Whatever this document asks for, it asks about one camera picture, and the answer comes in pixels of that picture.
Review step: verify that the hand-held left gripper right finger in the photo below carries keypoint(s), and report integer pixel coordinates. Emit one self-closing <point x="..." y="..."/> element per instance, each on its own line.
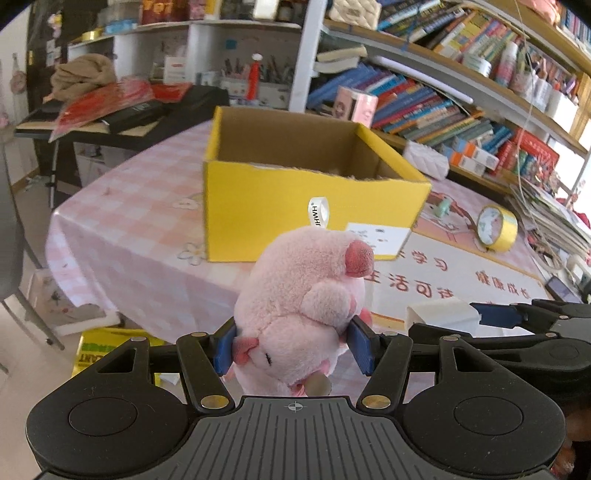
<point x="361" y="348"/>

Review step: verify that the white quilted pouch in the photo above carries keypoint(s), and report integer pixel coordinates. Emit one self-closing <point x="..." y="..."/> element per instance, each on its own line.
<point x="427" y="159"/>

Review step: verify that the beige folded cloth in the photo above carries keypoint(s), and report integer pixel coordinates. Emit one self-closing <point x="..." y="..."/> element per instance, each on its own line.
<point x="83" y="74"/>

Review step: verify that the orange white boxes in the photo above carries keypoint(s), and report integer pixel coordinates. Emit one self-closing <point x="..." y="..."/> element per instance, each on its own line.
<point x="475" y="157"/>

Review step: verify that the beige quilted bag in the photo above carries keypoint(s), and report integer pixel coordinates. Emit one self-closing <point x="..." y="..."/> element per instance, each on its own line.
<point x="355" y="14"/>

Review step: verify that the yellow cardboard box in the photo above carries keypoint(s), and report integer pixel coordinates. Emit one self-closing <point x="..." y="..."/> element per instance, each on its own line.
<point x="300" y="217"/>

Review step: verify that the hanging pink pouch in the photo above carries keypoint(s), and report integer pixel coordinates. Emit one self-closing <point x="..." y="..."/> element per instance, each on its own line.
<point x="18" y="78"/>

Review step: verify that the stack of lying books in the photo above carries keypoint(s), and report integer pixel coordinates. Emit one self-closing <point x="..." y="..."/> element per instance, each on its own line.
<point x="339" y="60"/>

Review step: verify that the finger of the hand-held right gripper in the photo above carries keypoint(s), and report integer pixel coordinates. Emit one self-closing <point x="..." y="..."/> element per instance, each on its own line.
<point x="517" y="344"/>
<point x="498" y="314"/>

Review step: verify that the white pink bottle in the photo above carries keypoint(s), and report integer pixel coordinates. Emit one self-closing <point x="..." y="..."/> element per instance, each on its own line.
<point x="507" y="64"/>

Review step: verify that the pile of magazines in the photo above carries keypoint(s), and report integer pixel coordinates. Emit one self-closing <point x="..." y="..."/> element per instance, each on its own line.
<point x="549" y="217"/>

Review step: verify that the red gift box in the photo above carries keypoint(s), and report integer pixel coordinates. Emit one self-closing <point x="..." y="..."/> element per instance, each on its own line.
<point x="164" y="11"/>

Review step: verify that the small white box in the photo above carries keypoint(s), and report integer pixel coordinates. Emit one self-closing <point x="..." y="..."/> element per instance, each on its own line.
<point x="438" y="314"/>

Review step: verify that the grey chair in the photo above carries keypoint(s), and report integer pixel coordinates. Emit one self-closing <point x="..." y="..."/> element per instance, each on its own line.
<point x="11" y="240"/>

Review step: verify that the red plastic bag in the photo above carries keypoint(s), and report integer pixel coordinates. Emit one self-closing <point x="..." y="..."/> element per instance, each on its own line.
<point x="106" y="99"/>

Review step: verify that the mint green clip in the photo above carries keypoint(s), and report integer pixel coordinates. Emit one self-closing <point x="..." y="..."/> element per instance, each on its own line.
<point x="444" y="208"/>

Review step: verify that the yellow tape roll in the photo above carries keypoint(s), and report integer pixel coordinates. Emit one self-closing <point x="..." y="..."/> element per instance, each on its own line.
<point x="501" y="228"/>

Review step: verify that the white box red label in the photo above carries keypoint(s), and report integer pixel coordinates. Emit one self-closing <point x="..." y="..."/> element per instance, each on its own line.
<point x="174" y="70"/>

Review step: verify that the white bookshelf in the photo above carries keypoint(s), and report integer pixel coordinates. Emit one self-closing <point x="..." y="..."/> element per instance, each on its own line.
<point x="308" y="55"/>

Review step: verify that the pink plush pig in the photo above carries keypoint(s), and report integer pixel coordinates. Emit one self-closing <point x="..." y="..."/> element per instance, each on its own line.
<point x="295" y="286"/>

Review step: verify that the yellow plastic bag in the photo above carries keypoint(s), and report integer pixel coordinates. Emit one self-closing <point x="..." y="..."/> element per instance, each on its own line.
<point x="106" y="344"/>

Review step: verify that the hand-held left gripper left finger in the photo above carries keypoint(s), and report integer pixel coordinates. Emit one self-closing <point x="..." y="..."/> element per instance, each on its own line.
<point x="225" y="348"/>

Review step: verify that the smartphone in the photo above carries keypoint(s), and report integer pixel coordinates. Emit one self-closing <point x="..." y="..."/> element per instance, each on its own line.
<point x="562" y="288"/>

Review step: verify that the red white bottle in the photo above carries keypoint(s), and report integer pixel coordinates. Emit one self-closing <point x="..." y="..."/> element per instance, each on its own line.
<point x="254" y="78"/>

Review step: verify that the red boxes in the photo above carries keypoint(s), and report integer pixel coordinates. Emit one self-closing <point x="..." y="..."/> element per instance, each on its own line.
<point x="531" y="154"/>

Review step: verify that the black electronic keyboard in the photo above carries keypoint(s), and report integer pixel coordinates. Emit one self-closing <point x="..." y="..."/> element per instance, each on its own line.
<point x="138" y="110"/>

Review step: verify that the long row of colourful books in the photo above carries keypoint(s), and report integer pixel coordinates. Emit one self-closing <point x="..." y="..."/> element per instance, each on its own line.
<point x="415" y="106"/>

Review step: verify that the desk organizer with pens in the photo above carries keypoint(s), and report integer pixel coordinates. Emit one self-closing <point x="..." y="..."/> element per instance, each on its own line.
<point x="277" y="87"/>

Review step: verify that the pink cartoon container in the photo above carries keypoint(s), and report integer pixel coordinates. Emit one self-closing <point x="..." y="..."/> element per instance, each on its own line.
<point x="358" y="106"/>

